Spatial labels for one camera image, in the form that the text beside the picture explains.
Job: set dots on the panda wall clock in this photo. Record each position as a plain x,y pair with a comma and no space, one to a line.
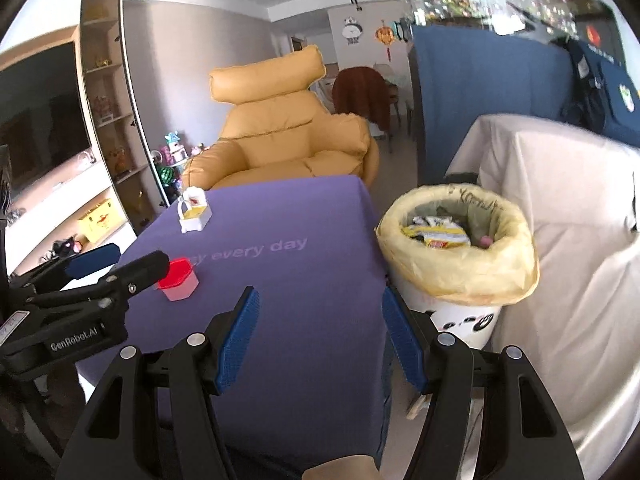
352,30

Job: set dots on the watermelon ball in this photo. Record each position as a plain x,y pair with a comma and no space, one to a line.
166,175

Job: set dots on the white yellow small carton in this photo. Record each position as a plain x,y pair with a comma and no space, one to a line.
195,215

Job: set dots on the dining chair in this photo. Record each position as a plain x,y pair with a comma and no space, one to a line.
409,117

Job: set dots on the yellow leather armchair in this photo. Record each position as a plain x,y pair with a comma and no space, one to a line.
280,135

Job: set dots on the pastel toy castle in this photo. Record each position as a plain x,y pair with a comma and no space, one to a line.
175,149

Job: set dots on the purple tablecloth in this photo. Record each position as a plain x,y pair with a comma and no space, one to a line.
300,300

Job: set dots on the white bin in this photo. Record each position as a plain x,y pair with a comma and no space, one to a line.
465,322

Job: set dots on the yellow box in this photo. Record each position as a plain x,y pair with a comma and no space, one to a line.
100,221

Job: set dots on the cardboard piece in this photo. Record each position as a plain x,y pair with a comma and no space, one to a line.
417,406

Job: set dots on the blue cloth partition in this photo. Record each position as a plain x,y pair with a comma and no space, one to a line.
475,95

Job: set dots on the navy backpack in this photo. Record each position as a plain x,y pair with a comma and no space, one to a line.
615,95

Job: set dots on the brown coat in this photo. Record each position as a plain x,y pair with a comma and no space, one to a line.
360,97

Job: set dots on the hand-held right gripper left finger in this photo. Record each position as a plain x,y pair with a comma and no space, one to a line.
237,340

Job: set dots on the clear glass ornament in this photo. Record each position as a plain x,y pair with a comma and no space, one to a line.
85,157

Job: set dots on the black pink toy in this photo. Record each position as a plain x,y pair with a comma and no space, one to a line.
67,247

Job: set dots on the yellow wrapper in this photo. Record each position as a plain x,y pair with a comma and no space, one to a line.
435,235

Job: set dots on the white sofa cover sheet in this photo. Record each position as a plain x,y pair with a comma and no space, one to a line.
565,220

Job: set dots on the pink hexagonal plastic cup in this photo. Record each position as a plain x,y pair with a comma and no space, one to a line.
180,287

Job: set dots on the tall wooden shelf unit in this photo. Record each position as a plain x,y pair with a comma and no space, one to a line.
102,35

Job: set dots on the black television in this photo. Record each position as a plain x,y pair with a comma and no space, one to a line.
40,120

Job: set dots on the black item behind bin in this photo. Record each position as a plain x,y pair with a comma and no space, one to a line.
460,178

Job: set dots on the teal wall ornament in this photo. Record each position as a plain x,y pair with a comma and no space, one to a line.
403,30

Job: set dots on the dining table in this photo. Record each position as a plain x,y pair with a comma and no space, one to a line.
395,82

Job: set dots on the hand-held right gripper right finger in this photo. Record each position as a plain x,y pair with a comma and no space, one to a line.
402,345

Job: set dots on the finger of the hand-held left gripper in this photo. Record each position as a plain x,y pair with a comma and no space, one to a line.
142,270
92,259

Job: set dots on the orange hanging ornament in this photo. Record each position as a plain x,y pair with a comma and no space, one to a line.
384,36

